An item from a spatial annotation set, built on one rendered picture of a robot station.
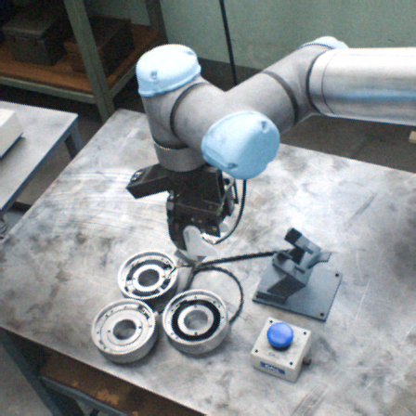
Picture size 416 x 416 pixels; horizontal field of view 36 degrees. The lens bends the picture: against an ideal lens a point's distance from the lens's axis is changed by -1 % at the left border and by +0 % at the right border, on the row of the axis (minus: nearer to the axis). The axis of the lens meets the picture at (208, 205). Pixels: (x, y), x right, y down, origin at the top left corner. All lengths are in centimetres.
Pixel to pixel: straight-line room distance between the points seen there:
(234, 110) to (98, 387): 80
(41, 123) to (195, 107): 110
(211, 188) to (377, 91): 30
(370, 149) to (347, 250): 142
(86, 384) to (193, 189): 61
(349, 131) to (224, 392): 176
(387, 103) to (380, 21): 185
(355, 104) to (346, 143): 189
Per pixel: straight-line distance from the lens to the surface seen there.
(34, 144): 172
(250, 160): 69
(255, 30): 270
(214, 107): 70
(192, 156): 81
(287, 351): 98
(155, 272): 113
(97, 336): 107
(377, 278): 112
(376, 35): 252
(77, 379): 137
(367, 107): 66
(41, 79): 280
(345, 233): 117
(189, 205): 87
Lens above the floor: 169
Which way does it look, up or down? 46 degrees down
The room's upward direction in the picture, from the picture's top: 11 degrees counter-clockwise
